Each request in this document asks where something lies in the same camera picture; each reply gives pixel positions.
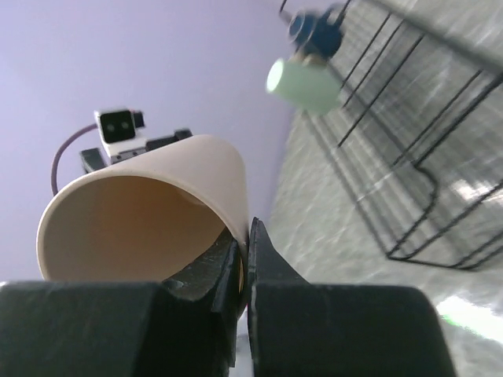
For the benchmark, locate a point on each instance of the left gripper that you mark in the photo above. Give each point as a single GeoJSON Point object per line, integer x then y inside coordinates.
{"type": "Point", "coordinates": [92, 159]}

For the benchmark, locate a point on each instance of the dark blue glazed mug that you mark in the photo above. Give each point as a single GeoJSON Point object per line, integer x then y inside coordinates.
{"type": "Point", "coordinates": [317, 33]}

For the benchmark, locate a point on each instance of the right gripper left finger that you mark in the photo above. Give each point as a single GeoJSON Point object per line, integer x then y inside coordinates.
{"type": "Point", "coordinates": [183, 326]}

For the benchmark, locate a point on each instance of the beige ceramic mug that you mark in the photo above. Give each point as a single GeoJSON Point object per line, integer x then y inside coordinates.
{"type": "Point", "coordinates": [309, 59]}

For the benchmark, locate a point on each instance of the beige plastic tumbler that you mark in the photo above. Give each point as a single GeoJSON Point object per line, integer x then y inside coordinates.
{"type": "Point", "coordinates": [148, 217]}

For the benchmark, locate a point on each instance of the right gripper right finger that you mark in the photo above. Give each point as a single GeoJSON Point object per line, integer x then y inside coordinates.
{"type": "Point", "coordinates": [301, 329]}

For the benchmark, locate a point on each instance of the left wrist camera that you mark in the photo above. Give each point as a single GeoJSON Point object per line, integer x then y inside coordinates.
{"type": "Point", "coordinates": [120, 129]}

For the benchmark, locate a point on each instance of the black wire dish rack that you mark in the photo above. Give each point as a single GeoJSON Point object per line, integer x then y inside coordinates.
{"type": "Point", "coordinates": [417, 138]}

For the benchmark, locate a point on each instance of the green tumbler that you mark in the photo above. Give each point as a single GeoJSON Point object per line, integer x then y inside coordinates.
{"type": "Point", "coordinates": [308, 87]}

